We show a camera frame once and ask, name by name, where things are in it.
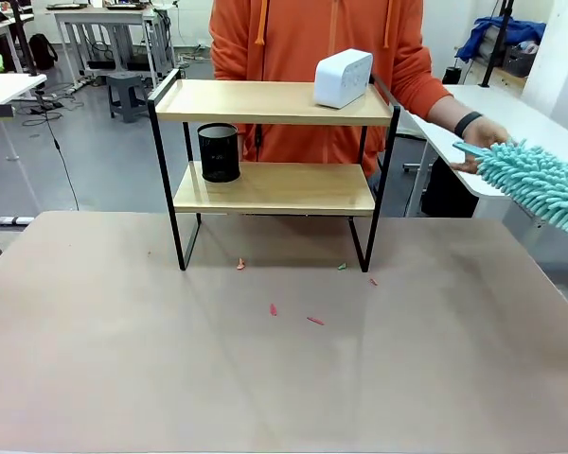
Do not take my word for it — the white side table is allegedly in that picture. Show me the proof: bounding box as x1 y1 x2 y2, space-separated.
391 83 568 223

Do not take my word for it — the white desk with drawer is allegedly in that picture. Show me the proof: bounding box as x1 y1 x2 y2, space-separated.
0 72 48 163

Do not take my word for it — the black backpack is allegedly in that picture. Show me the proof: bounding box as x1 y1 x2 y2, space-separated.
27 33 60 72

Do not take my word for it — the person in orange hoodie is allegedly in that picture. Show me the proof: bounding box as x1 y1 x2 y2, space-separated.
208 0 455 179

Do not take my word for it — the white grey-frame background table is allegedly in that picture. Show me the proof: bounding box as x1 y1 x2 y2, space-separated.
53 3 174 73

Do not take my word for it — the black stand pole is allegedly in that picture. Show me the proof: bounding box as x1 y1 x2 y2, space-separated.
10 0 46 79

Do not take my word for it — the white rounded box speaker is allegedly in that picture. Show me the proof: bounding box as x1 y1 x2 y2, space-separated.
312 48 375 111

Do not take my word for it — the black box under table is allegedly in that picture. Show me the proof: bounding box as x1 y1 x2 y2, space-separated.
420 158 480 218

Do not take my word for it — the white background desk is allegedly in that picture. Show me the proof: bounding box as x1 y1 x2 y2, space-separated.
0 11 35 73

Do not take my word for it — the black wristband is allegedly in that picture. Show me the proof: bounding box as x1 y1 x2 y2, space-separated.
453 111 485 138

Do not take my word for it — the black mesh basket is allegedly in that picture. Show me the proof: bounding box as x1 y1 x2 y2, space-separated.
503 42 537 77

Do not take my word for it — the teal chenille duster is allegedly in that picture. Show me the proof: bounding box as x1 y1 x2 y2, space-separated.
452 138 568 242

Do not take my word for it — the black mesh pen holder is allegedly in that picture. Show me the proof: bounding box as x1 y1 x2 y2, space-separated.
197 122 242 184

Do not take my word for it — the person left forearm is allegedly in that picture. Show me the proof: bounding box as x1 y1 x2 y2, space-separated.
425 94 472 138

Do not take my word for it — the two-tier wooden black-frame shelf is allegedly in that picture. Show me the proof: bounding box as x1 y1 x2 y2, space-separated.
146 68 402 274

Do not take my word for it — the black tripod pole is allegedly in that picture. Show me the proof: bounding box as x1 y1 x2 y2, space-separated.
480 0 515 89

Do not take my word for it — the person left hand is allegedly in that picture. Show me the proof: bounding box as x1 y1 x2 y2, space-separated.
449 118 513 174

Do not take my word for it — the grey plastic stool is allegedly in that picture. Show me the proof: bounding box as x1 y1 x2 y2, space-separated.
104 71 151 124

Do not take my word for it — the blue cloth pile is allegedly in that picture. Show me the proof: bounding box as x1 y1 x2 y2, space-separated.
454 15 547 63

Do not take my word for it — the black floor cable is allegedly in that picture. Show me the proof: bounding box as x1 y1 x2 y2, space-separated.
36 89 80 212

